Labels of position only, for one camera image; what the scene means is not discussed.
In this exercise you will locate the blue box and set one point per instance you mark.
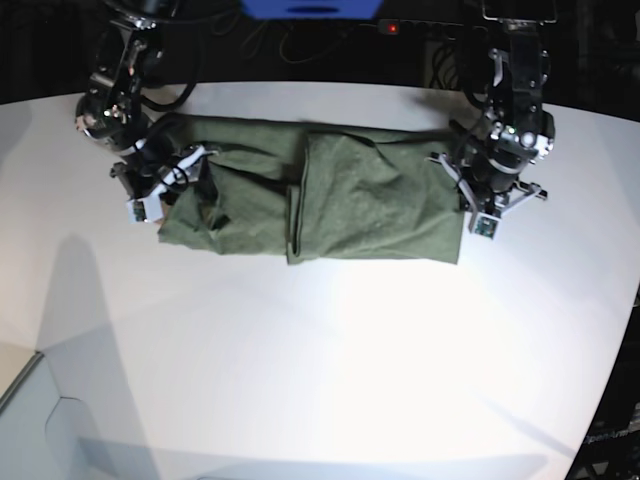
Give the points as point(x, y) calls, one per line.
point(311, 9)

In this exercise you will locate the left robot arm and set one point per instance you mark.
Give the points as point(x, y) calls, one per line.
point(512, 130)

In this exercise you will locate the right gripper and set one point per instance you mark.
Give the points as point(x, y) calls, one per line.
point(147, 165)

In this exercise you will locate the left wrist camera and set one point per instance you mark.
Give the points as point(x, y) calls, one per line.
point(484, 225)

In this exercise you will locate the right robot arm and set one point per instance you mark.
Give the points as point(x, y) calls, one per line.
point(116, 114)

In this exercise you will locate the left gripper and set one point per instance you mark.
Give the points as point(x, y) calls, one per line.
point(486, 185)

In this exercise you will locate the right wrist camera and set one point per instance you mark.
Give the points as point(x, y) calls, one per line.
point(145, 210)

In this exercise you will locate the olive green t-shirt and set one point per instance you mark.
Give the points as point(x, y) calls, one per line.
point(306, 191)

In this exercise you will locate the black power strip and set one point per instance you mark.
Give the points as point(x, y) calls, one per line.
point(428, 30)

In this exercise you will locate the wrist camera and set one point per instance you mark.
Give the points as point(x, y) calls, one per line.
point(484, 225)
point(145, 210)

